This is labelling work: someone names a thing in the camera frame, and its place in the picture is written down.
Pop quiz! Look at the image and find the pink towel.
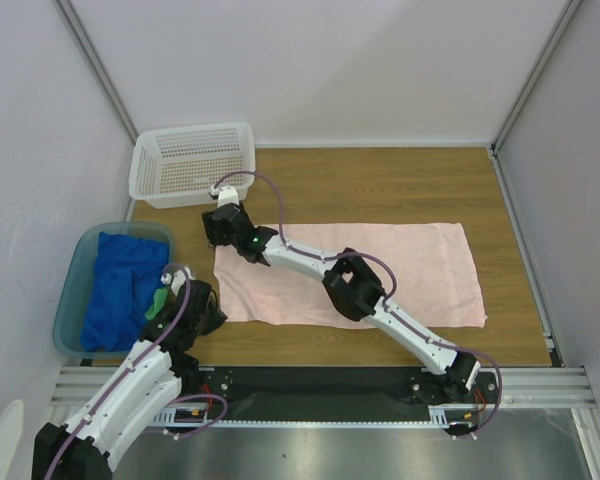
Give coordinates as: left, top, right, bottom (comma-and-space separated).
213, 223, 487, 329

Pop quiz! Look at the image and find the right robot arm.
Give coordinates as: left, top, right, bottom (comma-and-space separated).
201, 203, 481, 402

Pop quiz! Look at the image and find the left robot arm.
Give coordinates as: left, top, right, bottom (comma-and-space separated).
31, 280, 226, 479

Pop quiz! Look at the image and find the green towel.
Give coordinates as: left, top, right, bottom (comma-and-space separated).
145, 287, 170, 321

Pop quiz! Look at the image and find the white perforated plastic basket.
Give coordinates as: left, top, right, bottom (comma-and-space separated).
128, 122, 256, 209

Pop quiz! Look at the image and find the blue towel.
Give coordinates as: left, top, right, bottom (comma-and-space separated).
80, 232, 170, 352

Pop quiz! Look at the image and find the blue translucent plastic tub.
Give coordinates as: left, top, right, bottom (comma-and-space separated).
52, 221, 176, 360

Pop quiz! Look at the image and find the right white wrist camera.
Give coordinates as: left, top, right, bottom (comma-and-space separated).
210, 186, 241, 208

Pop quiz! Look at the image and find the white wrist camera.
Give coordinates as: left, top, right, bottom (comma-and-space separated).
210, 186, 241, 208
161, 265, 196, 296

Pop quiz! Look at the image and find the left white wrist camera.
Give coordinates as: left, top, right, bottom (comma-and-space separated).
161, 265, 196, 296

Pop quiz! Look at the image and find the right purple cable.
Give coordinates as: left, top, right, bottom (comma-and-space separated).
210, 170, 504, 441

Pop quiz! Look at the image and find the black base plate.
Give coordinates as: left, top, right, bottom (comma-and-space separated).
182, 367, 498, 423

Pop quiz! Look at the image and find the left aluminium frame post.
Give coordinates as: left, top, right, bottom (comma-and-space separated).
51, 0, 139, 145

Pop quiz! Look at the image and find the aluminium frame post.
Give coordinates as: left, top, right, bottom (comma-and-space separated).
494, 0, 586, 146
51, 0, 139, 145

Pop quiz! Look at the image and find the slotted aluminium rail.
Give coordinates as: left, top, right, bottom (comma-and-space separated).
49, 364, 596, 431

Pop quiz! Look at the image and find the right aluminium frame post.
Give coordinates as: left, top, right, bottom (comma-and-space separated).
494, 0, 586, 146

